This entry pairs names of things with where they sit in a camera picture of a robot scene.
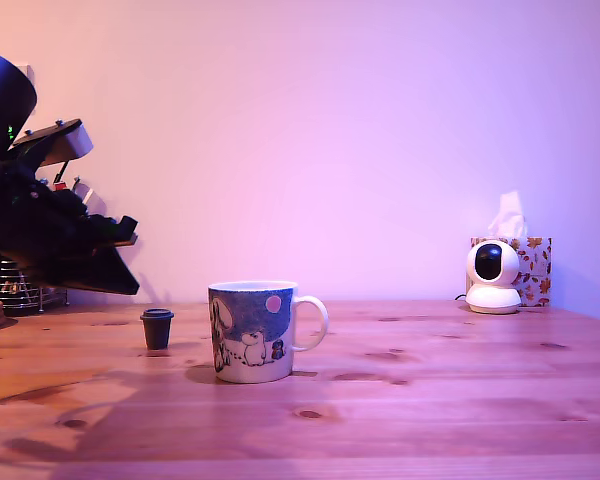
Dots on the white tissue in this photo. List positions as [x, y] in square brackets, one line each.
[508, 214]

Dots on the black and silver tongs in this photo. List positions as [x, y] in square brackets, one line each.
[82, 192]

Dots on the small white round camera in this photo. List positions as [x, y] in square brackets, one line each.
[502, 300]

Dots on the leaf print tissue box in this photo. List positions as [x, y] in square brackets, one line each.
[537, 270]

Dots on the white wall switch plate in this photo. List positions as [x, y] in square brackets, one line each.
[27, 72]

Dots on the white mug with cartoon print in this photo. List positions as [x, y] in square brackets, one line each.
[252, 320]

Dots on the dark grey coffee capsule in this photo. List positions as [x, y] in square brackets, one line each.
[156, 332]

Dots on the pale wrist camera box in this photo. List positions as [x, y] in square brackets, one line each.
[75, 142]

